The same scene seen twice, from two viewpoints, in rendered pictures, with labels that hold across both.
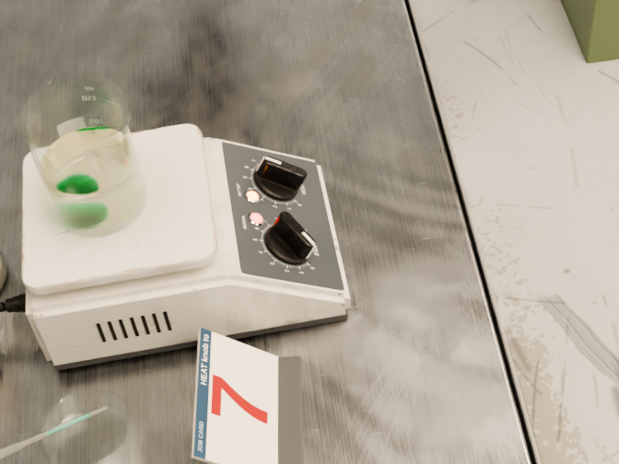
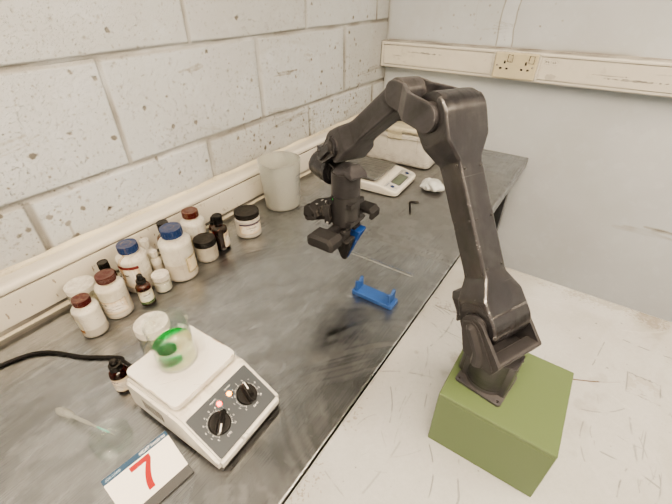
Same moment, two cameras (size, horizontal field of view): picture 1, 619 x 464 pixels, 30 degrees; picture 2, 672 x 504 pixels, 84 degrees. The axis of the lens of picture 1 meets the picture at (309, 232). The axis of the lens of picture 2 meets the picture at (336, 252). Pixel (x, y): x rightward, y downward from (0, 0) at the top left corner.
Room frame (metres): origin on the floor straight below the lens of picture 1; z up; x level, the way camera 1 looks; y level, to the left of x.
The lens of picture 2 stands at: (0.33, -0.30, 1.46)
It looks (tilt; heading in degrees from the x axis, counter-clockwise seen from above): 35 degrees down; 36
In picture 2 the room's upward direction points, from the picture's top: straight up
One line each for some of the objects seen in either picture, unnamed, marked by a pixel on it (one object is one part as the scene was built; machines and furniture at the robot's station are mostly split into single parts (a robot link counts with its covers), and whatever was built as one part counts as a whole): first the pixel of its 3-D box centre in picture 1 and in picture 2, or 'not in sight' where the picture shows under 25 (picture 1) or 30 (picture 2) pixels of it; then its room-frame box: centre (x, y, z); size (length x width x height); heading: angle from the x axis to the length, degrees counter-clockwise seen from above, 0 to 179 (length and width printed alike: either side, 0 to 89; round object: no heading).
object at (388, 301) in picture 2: not in sight; (374, 291); (0.89, 0.00, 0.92); 0.10 x 0.03 x 0.04; 91
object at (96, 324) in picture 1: (169, 241); (199, 387); (0.50, 0.09, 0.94); 0.22 x 0.13 x 0.08; 93
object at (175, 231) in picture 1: (116, 204); (182, 363); (0.50, 0.12, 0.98); 0.12 x 0.12 x 0.01; 3
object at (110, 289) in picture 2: not in sight; (112, 292); (0.54, 0.41, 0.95); 0.06 x 0.06 x 0.10
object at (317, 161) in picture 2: not in sight; (333, 158); (0.90, 0.12, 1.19); 0.12 x 0.08 x 0.11; 66
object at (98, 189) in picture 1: (91, 161); (172, 343); (0.50, 0.13, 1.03); 0.07 x 0.06 x 0.08; 63
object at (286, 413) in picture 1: (249, 404); (149, 476); (0.38, 0.05, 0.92); 0.09 x 0.06 x 0.04; 175
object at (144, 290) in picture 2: not in sight; (143, 288); (0.59, 0.39, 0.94); 0.03 x 0.03 x 0.08
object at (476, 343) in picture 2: not in sight; (499, 334); (0.72, -0.27, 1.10); 0.09 x 0.07 x 0.06; 156
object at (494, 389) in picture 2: not in sight; (490, 364); (0.73, -0.27, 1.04); 0.07 x 0.07 x 0.06; 83
